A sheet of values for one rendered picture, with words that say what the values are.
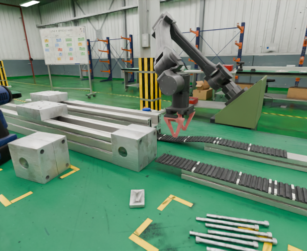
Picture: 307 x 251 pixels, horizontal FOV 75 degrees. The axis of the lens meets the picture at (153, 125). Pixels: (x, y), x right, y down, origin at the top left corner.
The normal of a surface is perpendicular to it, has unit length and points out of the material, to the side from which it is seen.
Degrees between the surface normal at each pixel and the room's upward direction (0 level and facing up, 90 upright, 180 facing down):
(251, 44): 90
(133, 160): 90
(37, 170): 90
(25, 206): 0
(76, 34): 90
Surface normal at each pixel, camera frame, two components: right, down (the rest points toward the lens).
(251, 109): -0.54, 0.27
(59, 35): -0.27, 0.31
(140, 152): 0.86, 0.15
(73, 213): -0.01, -0.95
